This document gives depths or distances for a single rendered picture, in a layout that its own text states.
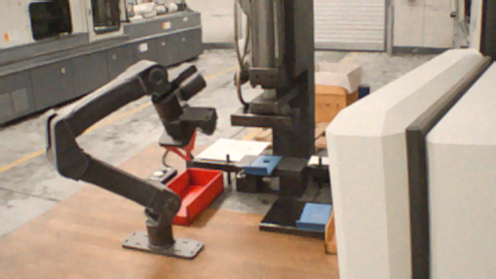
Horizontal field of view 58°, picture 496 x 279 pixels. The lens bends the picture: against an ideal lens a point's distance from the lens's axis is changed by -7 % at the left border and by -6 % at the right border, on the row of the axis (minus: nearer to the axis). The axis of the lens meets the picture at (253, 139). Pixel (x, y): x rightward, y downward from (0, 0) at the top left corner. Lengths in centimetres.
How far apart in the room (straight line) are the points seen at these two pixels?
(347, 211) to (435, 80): 7
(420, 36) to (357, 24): 135
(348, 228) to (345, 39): 1053
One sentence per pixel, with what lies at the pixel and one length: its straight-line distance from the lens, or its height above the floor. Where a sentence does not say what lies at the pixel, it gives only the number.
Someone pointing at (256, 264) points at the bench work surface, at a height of 90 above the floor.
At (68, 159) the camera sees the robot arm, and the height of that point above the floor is 119.
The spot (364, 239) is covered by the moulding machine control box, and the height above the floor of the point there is 142.
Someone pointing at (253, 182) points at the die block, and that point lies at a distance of 142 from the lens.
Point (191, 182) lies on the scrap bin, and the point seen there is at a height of 91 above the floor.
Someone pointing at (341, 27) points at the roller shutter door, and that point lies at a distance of 1066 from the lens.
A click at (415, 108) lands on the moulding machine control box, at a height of 146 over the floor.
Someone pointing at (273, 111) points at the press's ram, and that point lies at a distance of 135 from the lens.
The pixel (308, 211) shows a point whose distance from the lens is 127.
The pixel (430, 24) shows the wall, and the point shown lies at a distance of 1047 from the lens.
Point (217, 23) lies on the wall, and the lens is 1172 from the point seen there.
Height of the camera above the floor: 150
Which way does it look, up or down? 18 degrees down
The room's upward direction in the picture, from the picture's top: 3 degrees counter-clockwise
